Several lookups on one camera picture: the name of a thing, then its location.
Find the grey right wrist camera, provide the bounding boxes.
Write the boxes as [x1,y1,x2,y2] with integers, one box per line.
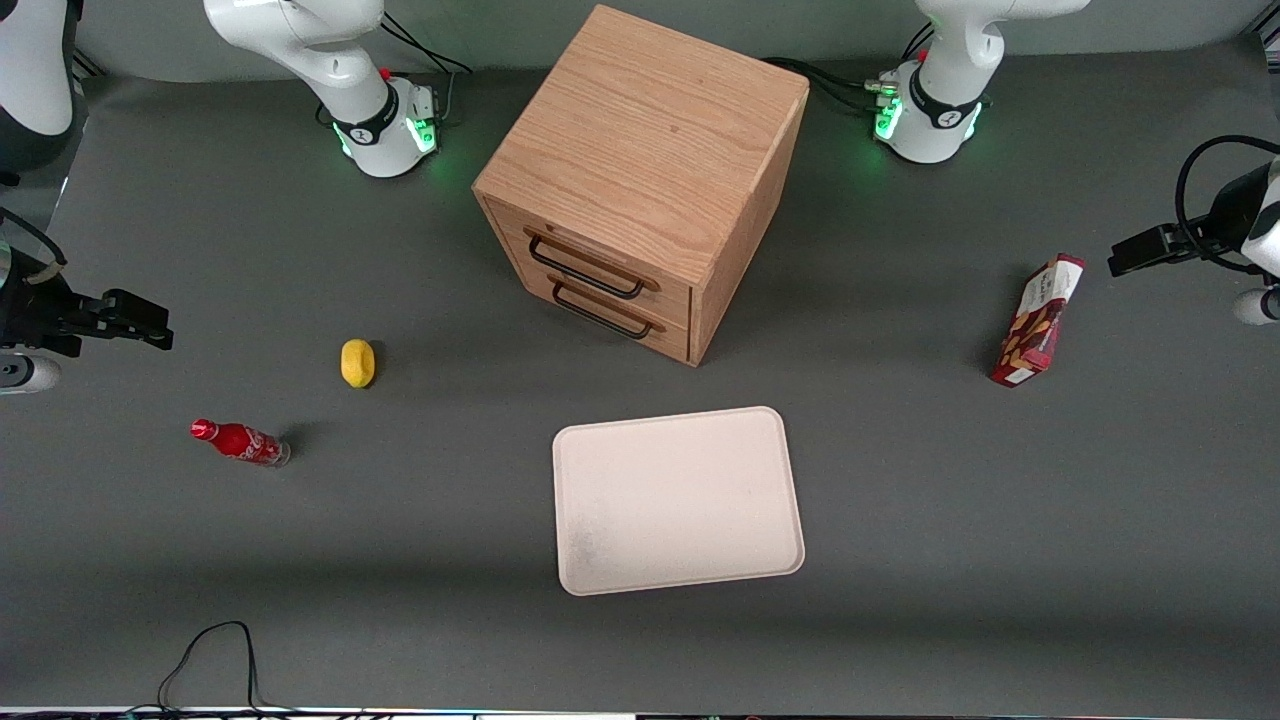
[0,354,63,395]

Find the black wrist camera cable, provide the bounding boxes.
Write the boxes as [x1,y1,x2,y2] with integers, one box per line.
[0,206,68,287]
[1174,134,1280,273]

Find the black wire drawer handle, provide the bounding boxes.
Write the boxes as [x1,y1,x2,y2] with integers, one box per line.
[548,272,666,341]
[524,228,661,300]

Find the wooden drawer cabinet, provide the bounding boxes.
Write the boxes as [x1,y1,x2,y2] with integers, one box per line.
[472,4,811,369]

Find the black arm base cables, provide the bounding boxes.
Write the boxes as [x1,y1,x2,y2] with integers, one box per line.
[378,10,473,127]
[763,20,936,113]

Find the black cable on table edge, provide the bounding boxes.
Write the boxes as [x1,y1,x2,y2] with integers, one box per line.
[125,620,301,717]

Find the black right arm base cables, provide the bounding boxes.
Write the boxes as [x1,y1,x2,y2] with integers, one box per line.
[378,10,473,127]

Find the red cola bottle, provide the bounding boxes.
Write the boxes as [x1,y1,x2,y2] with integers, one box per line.
[190,418,292,469]

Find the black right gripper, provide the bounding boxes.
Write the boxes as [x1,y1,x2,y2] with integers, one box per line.
[0,255,174,358]

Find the red cookie box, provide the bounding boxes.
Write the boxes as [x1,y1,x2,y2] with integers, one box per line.
[989,253,1087,389]

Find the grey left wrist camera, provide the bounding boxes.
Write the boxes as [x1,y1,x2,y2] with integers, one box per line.
[1233,287,1280,327]

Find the yellow lemon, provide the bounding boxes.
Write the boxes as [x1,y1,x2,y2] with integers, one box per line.
[340,338,377,389]

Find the black left wrist camera cable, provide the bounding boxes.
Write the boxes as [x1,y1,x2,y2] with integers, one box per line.
[1174,134,1280,273]

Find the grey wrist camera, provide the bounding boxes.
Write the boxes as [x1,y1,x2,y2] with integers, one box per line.
[0,354,63,395]
[1233,287,1280,327]

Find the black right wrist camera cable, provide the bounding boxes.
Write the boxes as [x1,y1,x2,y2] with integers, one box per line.
[0,206,68,287]

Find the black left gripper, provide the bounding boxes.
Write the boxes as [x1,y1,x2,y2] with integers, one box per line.
[1108,165,1271,278]

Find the beige plastic tray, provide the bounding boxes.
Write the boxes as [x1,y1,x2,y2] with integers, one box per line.
[552,405,807,598]

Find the wooden drawer front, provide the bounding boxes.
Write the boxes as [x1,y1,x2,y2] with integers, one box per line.
[485,198,695,326]
[497,240,694,364]

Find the black left arm base cables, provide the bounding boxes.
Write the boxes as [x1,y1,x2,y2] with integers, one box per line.
[763,20,936,113]

